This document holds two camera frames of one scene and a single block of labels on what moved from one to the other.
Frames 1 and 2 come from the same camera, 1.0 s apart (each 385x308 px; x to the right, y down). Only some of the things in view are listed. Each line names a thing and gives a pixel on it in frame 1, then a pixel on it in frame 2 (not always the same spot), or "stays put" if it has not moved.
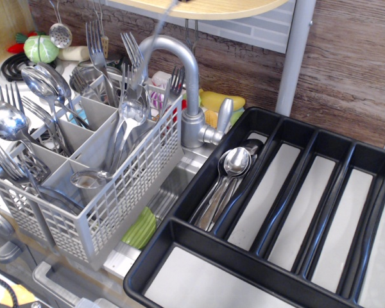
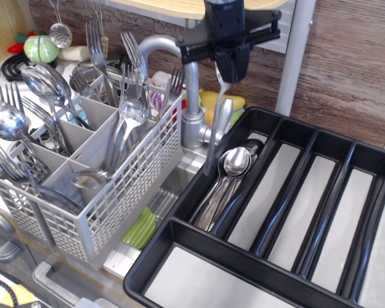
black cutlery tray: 314,224 stays put
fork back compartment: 97,53 stays put
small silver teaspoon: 150,54 -> 223,85
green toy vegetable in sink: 140,235 stays put
